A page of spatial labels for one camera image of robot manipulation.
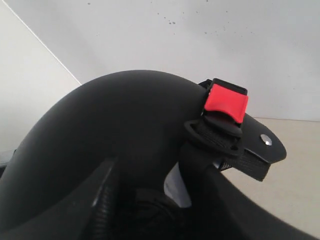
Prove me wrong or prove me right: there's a black helmet with tinted visor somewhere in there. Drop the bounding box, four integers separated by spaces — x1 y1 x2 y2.
0 70 312 240

